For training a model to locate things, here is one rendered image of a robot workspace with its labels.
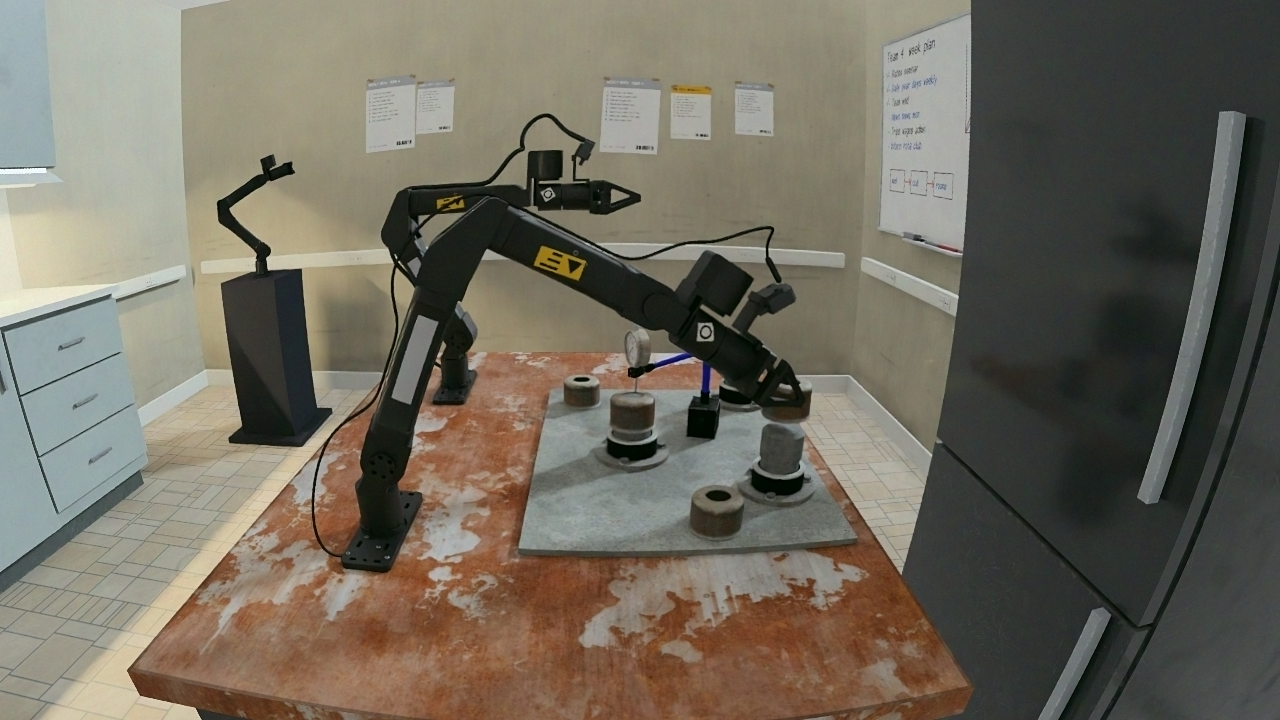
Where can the dial gauge on blue magnetic stand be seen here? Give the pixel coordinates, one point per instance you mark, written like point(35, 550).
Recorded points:
point(703, 409)

